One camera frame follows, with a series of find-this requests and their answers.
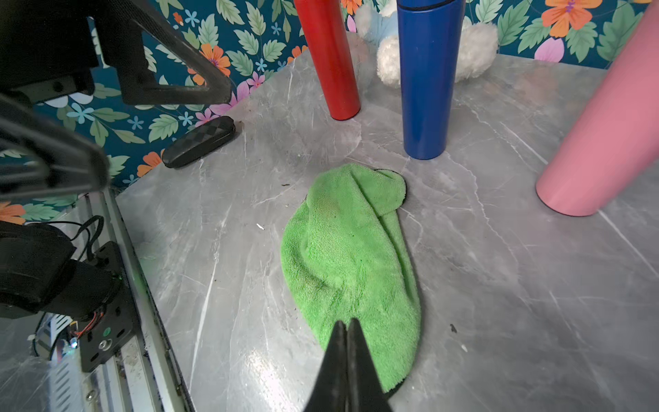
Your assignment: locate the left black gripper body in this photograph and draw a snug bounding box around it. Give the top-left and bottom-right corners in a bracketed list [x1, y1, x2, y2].
[1, 1, 99, 103]

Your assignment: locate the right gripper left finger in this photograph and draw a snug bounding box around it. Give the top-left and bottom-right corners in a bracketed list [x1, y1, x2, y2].
[305, 320, 348, 412]

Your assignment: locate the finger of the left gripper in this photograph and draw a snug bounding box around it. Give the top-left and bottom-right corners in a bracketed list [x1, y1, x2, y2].
[1, 94, 111, 201]

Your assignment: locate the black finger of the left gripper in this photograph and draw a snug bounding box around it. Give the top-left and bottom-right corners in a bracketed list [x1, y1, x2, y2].
[97, 1, 233, 106]

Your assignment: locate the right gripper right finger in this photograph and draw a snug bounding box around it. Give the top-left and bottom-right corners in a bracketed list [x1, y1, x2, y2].
[347, 319, 392, 412]

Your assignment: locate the green microfiber cloth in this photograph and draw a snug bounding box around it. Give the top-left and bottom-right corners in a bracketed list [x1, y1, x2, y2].
[281, 163, 421, 392]

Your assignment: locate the red thermos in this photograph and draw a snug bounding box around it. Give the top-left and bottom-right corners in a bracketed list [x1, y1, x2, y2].
[294, 0, 360, 121]

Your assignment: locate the dark blue thermos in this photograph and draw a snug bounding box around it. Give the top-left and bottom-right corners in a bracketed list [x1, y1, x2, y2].
[396, 0, 465, 160]

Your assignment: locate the pink thermos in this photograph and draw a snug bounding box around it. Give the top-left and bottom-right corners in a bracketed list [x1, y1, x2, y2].
[535, 2, 658, 216]

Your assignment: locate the black checkered oval pad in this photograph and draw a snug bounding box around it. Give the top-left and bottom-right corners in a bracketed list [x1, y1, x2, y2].
[161, 116, 237, 169]

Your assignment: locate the white teddy bear plush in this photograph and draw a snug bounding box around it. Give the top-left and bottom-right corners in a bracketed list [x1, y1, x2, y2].
[348, 1, 499, 88]

